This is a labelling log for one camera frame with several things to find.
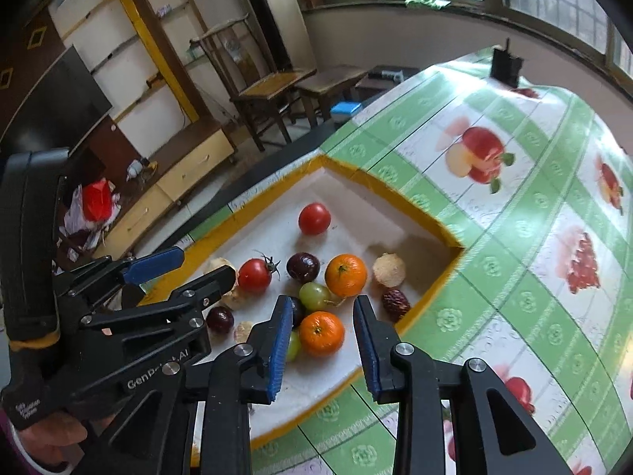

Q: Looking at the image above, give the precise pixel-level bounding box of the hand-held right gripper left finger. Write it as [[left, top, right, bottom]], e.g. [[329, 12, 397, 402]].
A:
[[84, 295, 294, 475]]

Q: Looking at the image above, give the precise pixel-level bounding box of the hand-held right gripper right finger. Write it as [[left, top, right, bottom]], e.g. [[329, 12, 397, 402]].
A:
[[353, 294, 569, 475]]

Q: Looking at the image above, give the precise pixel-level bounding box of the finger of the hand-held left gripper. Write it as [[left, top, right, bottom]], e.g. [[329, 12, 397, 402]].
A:
[[79, 266, 237, 357], [59, 246, 186, 302]]

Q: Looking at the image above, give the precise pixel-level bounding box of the orange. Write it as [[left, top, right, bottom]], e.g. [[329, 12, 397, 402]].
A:
[[299, 311, 345, 356], [325, 254, 369, 298]]

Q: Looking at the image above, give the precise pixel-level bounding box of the dark red jujube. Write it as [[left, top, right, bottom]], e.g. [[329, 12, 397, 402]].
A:
[[381, 288, 412, 322]]

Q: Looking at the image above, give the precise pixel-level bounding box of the stemmed red cherry tomato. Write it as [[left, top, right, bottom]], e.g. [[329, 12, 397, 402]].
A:
[[237, 252, 282, 294]]

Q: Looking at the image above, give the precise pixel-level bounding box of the round cut apple piece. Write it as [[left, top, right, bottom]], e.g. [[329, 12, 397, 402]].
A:
[[372, 253, 407, 289]]

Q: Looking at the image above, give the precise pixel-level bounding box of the yellow rimmed white tray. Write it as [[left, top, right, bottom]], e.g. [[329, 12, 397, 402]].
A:
[[138, 154, 466, 451]]

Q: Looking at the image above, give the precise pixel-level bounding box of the person's left hand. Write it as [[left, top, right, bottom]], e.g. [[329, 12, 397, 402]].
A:
[[11, 408, 117, 475]]

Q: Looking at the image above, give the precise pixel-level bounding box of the white plastic bag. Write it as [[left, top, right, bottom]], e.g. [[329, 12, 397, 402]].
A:
[[58, 185, 122, 258]]

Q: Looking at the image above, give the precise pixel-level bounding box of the red plastic bag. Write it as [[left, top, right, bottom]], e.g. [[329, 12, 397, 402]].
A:
[[81, 181, 116, 222]]

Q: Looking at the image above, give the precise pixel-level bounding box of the wooden drawer cabinet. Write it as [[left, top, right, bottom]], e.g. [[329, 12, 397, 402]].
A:
[[99, 119, 238, 258]]

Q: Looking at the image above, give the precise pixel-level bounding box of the black flat television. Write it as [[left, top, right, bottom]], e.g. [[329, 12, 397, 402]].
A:
[[0, 44, 114, 159]]

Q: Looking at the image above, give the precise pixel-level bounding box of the light wooden chair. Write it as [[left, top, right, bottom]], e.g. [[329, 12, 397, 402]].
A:
[[190, 14, 317, 153]]

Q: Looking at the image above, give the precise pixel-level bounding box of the blue plastic box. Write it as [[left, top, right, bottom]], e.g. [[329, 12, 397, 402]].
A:
[[330, 101, 363, 122]]

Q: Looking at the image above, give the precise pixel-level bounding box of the wooden stool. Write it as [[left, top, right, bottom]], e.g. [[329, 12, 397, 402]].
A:
[[296, 64, 369, 127]]

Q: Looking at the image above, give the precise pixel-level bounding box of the dark side table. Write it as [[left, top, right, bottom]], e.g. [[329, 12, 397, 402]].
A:
[[352, 64, 422, 105]]

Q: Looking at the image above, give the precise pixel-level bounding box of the small black device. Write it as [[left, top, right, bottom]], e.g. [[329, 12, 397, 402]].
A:
[[491, 38, 524, 87]]

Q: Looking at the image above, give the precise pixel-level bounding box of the white and yellow wall shelf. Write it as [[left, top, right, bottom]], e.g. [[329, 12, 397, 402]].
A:
[[47, 0, 221, 127]]

